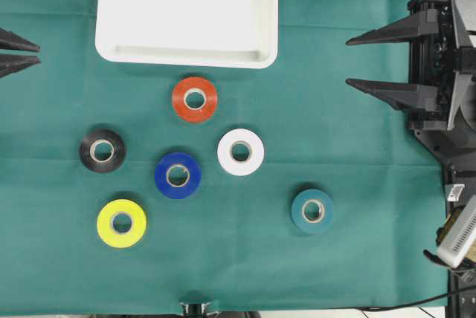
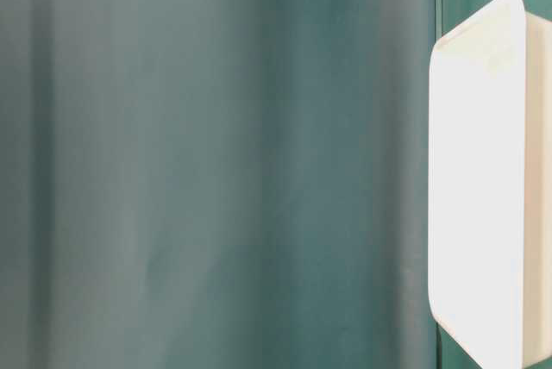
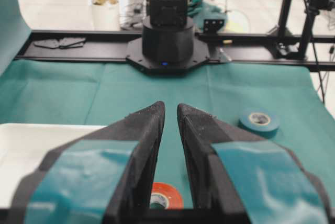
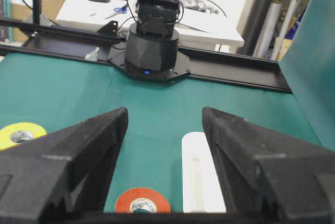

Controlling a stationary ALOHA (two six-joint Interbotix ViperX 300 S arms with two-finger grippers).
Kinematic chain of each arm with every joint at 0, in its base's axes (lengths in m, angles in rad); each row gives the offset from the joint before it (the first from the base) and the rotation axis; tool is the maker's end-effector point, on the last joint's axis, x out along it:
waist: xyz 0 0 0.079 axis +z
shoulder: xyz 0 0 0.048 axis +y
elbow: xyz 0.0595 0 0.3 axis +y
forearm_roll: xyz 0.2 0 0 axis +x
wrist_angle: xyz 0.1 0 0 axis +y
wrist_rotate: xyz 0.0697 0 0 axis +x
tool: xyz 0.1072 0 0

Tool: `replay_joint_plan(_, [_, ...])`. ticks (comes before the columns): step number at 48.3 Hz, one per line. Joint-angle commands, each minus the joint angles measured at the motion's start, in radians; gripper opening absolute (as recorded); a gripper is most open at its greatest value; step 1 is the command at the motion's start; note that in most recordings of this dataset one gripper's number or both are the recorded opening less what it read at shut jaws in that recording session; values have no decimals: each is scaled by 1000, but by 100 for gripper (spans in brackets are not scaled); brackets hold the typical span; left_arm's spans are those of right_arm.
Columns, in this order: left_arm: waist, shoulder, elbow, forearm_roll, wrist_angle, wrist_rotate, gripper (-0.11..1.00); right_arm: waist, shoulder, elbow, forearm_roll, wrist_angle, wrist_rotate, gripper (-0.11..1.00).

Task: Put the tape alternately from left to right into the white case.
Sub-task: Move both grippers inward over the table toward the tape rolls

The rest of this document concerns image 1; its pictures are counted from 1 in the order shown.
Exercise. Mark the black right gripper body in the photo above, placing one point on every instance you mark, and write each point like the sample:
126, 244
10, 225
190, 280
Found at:
445, 60

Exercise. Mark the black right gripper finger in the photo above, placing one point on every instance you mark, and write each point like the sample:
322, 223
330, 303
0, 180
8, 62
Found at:
399, 96
421, 23

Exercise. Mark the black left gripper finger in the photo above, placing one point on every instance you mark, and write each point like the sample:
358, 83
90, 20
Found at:
11, 41
12, 63

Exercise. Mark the yellow tape roll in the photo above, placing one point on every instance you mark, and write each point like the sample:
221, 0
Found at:
121, 223

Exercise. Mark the red tape roll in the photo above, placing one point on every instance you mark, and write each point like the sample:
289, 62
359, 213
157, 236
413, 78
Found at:
195, 99

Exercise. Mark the white tape roll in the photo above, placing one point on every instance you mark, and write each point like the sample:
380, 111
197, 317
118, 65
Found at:
240, 152

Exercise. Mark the blue tape roll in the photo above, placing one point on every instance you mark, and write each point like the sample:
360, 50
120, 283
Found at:
177, 175

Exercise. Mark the black tape roll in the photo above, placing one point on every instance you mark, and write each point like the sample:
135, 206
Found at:
102, 151

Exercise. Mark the teal green tape roll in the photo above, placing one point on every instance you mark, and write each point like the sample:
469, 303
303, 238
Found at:
312, 211

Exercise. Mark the white plastic tray case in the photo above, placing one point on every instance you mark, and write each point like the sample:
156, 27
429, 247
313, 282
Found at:
215, 33

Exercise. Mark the white perforated box device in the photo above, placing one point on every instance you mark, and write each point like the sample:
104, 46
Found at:
457, 242

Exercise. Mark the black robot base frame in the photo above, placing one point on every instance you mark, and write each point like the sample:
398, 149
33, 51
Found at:
459, 168

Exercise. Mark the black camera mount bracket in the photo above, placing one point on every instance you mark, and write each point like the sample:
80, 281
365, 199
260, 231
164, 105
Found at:
195, 310

